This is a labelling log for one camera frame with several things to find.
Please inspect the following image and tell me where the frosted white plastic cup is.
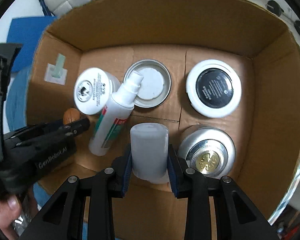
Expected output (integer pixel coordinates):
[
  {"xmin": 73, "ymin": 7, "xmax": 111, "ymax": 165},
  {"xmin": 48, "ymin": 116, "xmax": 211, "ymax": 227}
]
[{"xmin": 130, "ymin": 122, "xmax": 169, "ymax": 184}]

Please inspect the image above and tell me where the white tube with green label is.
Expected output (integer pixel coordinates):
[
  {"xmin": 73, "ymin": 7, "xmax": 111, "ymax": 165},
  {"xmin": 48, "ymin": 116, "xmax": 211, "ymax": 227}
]
[{"xmin": 89, "ymin": 71, "xmax": 143, "ymax": 156}]

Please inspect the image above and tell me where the person's left hand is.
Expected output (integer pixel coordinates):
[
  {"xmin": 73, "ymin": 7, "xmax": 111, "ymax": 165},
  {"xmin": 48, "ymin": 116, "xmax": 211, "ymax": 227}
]
[{"xmin": 0, "ymin": 195, "xmax": 22, "ymax": 240}]

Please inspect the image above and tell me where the blue striped blanket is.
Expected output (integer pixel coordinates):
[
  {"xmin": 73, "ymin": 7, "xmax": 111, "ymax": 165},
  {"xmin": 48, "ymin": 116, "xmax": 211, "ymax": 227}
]
[{"xmin": 5, "ymin": 67, "xmax": 32, "ymax": 131}]

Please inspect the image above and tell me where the silver jar with gold emblem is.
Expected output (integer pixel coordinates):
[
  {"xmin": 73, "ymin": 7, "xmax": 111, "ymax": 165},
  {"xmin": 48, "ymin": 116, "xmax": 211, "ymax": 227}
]
[{"xmin": 177, "ymin": 125, "xmax": 236, "ymax": 179}]

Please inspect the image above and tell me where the white round jar printed lid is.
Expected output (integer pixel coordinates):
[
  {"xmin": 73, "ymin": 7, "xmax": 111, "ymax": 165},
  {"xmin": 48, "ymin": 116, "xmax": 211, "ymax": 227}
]
[{"xmin": 74, "ymin": 67, "xmax": 121, "ymax": 115}]

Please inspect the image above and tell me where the open silver tin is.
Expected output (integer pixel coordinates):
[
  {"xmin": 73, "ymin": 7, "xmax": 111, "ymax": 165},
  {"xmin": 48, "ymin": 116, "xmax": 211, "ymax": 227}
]
[{"xmin": 123, "ymin": 59, "xmax": 172, "ymax": 108}]

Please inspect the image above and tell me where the brown cardboard box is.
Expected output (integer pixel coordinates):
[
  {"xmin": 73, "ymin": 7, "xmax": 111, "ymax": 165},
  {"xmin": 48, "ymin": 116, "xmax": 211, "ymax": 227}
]
[{"xmin": 26, "ymin": 0, "xmax": 300, "ymax": 240}]

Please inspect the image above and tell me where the blue foam mat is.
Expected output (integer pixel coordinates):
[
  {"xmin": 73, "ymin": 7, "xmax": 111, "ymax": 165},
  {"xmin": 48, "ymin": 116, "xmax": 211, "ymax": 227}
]
[{"xmin": 7, "ymin": 16, "xmax": 56, "ymax": 73}]

